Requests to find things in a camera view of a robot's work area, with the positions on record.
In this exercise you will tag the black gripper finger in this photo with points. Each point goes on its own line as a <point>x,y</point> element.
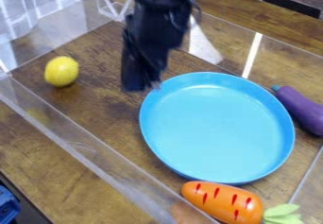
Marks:
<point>132,69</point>
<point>151,70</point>

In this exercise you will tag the clear acrylic enclosure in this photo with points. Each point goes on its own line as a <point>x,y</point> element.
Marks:
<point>72,150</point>

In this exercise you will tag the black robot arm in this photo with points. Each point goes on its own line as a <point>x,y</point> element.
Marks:
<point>155,29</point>

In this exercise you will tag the blue round tray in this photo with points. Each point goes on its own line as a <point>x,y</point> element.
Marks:
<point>217,128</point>

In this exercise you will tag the blue object at corner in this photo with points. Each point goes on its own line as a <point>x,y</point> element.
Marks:
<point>10,206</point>

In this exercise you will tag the yellow toy lemon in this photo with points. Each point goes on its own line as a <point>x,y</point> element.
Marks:
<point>62,71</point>

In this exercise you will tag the orange toy carrot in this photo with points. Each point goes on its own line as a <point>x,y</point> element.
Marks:
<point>235,206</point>

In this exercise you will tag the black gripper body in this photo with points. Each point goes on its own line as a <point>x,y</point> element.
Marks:
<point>156,26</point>

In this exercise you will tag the purple toy eggplant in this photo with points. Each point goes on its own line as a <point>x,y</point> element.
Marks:
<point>306,111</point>

